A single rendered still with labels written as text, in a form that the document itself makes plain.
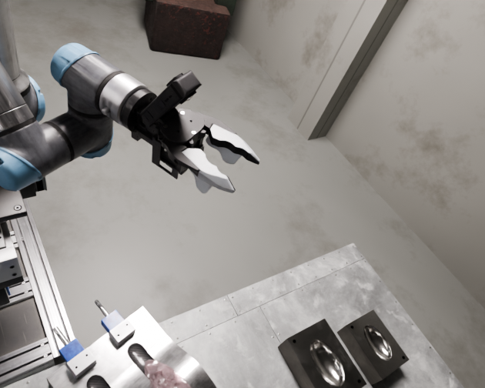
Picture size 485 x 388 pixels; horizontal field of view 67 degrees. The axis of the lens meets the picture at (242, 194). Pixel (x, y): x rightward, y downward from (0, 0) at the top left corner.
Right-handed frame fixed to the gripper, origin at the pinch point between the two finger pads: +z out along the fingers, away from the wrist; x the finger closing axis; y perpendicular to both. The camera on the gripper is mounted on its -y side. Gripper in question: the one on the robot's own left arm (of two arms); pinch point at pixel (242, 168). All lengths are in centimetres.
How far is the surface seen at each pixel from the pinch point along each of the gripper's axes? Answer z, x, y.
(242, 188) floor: -32, -117, 163
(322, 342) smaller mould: 36, -13, 61
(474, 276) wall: 133, -162, 157
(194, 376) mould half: 12, 16, 54
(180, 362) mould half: 7, 16, 55
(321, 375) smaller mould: 40, -5, 61
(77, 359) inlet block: -12, 29, 54
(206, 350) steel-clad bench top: 11, 7, 65
